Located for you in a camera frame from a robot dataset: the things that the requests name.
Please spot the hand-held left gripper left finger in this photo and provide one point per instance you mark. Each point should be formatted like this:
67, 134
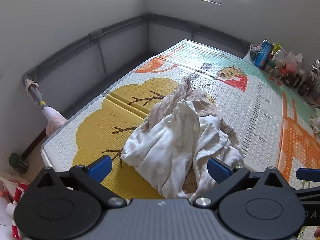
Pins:
100, 166

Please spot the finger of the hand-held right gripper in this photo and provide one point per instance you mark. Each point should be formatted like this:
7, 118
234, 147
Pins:
307, 173

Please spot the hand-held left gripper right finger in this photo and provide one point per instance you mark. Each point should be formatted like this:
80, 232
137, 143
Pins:
217, 170

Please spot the beige and white dress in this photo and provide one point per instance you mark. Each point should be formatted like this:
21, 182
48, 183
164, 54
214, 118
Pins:
175, 135

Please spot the crumpled white garment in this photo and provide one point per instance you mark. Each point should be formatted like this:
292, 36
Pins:
316, 125

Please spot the pink mop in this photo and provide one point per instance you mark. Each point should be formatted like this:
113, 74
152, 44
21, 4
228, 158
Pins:
53, 120

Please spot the printed foam play mat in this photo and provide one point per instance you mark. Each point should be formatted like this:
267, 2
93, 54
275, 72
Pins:
250, 110

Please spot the dark green object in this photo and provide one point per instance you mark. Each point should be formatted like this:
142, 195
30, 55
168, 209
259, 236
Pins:
16, 160

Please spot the red and white bottle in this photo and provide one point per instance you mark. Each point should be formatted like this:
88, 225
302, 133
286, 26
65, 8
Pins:
18, 192

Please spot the dark jam jar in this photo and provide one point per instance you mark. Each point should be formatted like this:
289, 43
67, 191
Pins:
291, 78

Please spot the silver foil bag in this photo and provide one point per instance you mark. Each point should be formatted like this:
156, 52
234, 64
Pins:
317, 67

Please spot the pink and white plastic bag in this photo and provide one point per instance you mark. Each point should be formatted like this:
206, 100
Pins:
291, 67

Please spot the clear plastic bottle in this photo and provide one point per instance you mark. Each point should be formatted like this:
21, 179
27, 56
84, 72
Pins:
278, 56

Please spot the metal cup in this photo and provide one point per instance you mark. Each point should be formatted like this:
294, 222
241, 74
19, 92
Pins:
253, 51

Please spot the blue snack can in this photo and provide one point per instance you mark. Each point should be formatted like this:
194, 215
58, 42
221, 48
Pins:
263, 53

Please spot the green snack packet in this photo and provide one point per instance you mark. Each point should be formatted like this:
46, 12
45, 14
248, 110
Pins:
277, 47

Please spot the grey padded bed rail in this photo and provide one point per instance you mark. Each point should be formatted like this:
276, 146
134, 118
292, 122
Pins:
62, 52

